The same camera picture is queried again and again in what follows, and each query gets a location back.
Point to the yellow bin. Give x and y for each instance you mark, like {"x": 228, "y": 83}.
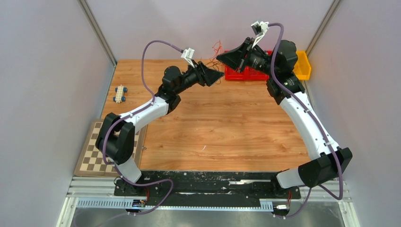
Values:
{"x": 302, "y": 67}

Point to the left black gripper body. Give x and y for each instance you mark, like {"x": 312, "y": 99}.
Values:
{"x": 199, "y": 76}

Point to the aluminium frame rail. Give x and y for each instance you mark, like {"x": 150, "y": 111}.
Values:
{"x": 103, "y": 187}

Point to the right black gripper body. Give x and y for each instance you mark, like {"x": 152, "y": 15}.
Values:
{"x": 250, "y": 53}

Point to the toy block car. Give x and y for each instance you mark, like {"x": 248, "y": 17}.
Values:
{"x": 120, "y": 91}

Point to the slotted cable duct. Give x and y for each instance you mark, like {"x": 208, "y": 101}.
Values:
{"x": 130, "y": 204}

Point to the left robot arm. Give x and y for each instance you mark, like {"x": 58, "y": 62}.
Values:
{"x": 116, "y": 136}

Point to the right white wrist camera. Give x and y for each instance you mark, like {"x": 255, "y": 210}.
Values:
{"x": 260, "y": 29}

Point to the middle red bin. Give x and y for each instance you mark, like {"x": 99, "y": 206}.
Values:
{"x": 257, "y": 75}

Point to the wooden chessboard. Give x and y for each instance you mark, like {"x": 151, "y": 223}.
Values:
{"x": 90, "y": 162}

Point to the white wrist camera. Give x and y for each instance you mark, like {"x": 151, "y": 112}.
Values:
{"x": 260, "y": 29}
{"x": 187, "y": 55}

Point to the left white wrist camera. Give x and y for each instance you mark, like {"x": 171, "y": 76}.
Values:
{"x": 187, "y": 55}

